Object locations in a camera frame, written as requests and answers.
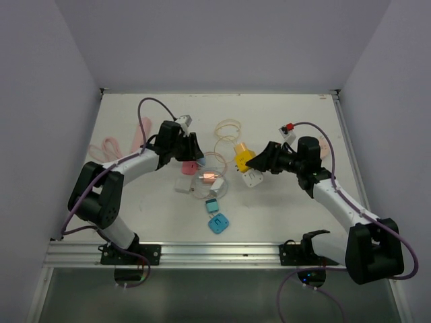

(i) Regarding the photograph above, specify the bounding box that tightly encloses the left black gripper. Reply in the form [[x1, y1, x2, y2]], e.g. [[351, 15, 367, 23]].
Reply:
[[169, 132, 203, 162]]

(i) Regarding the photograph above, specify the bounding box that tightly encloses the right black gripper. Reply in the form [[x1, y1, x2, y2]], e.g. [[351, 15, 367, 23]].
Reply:
[[246, 141, 304, 175]]

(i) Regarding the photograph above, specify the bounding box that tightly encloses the light blue charger plug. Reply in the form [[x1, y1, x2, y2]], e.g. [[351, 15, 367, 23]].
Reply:
[[196, 157, 206, 168]]

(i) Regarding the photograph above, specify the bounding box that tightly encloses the pink plug adapter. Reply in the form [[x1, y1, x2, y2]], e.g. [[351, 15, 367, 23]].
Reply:
[[181, 161, 199, 176]]

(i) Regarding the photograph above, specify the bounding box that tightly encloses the white plug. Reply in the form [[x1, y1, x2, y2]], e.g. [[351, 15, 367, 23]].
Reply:
[[174, 178, 192, 194], [242, 169, 264, 188]]

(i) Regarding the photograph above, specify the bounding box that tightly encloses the yellow cube socket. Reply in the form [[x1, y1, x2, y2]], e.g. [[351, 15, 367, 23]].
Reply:
[[234, 149, 256, 173]]

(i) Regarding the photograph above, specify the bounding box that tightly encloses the orange yellow charger plug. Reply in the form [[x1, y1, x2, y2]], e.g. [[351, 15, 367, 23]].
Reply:
[[234, 142, 247, 155]]

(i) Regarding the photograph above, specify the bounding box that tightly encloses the orange small charger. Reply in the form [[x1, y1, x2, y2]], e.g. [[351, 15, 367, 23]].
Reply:
[[199, 172, 219, 184]]

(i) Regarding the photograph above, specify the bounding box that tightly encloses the white large charger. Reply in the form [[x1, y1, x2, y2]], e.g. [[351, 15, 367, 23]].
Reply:
[[209, 178, 225, 197]]

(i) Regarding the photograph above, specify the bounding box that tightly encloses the teal plug adapter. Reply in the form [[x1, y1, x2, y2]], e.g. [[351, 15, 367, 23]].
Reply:
[[205, 199, 220, 214]]

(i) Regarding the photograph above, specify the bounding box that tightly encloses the pink rectangular power strip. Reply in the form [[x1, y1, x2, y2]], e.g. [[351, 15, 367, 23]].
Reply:
[[130, 117, 152, 153]]

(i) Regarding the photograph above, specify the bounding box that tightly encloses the round pink power socket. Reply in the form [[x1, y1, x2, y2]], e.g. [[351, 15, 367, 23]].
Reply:
[[319, 136, 330, 160]]

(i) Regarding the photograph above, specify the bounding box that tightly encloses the blue plug adapter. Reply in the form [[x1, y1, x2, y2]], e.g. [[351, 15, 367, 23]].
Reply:
[[208, 213, 230, 234]]

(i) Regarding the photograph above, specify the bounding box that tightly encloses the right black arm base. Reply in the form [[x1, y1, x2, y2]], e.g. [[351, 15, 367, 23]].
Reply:
[[278, 240, 338, 266]]

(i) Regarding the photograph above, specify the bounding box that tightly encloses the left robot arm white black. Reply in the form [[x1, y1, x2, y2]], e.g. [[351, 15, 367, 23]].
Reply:
[[67, 115, 204, 264]]

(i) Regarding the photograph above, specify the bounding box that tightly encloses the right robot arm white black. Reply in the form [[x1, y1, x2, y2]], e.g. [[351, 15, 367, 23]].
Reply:
[[246, 137, 404, 285]]

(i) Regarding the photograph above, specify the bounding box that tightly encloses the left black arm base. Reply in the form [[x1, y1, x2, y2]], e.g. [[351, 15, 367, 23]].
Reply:
[[98, 244, 162, 266]]

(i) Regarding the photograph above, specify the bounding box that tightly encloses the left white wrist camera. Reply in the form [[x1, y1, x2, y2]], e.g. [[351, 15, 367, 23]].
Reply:
[[175, 115, 192, 132]]

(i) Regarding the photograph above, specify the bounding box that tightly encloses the blue thin charging cable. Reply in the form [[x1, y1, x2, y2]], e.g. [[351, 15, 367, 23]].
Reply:
[[191, 166, 230, 199]]

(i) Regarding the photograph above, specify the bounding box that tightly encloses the yellow charging cable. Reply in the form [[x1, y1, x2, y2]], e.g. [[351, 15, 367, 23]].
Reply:
[[213, 120, 242, 152]]

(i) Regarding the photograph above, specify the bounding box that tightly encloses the pink strip power cord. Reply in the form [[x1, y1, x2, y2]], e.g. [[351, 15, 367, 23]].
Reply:
[[89, 137, 125, 162]]

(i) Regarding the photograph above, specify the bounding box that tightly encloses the aluminium front rail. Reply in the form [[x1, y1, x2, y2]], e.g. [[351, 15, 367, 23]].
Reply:
[[42, 239, 398, 269]]

